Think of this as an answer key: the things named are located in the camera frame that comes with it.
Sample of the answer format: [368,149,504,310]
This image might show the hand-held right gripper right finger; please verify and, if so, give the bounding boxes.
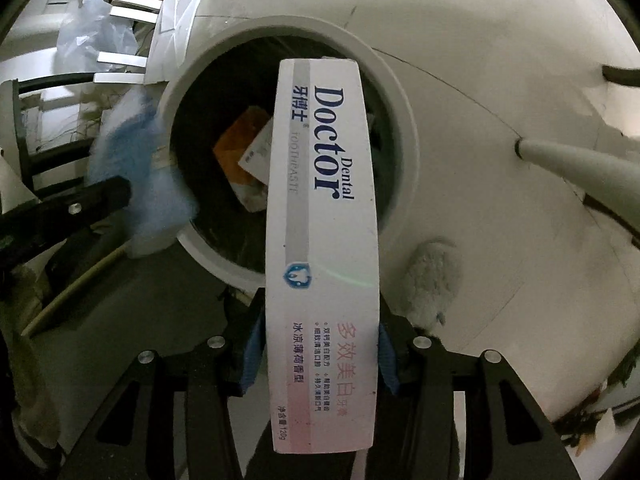
[360,305,571,480]

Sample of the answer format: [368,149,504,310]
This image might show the olive beige cloth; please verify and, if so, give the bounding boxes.
[0,260,62,452]

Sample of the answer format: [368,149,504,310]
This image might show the round white trash bin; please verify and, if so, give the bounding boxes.
[159,16,420,295]

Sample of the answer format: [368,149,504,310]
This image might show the white slatted rack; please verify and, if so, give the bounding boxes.
[93,0,167,87]

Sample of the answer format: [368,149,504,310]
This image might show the clear plastic bag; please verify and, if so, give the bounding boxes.
[57,0,146,82]

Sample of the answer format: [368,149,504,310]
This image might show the black chair frame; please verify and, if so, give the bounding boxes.
[12,73,101,197]

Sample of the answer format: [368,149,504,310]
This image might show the grey tapered table leg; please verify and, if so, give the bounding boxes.
[513,137,640,202]

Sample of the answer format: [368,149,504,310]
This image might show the orange wrapper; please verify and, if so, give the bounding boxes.
[212,107,274,214]

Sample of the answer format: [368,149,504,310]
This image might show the white fluffy cloth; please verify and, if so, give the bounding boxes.
[402,240,464,331]

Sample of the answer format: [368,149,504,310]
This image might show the cream cord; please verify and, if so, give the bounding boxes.
[22,245,126,339]

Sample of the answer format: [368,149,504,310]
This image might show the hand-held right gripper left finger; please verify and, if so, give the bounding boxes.
[65,287,266,480]

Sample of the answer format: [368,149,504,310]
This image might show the white card pack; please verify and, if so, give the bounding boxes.
[238,120,275,186]

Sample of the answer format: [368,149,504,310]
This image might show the blue wrapper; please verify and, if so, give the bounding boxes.
[87,88,201,256]

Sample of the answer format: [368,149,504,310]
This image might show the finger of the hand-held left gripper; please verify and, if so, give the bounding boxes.
[0,176,132,261]

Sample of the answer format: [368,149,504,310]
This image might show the floral quilted tablecloth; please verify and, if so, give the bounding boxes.
[554,374,640,442]

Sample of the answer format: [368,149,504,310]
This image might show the long white toothpaste box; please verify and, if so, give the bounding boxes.
[264,57,382,456]

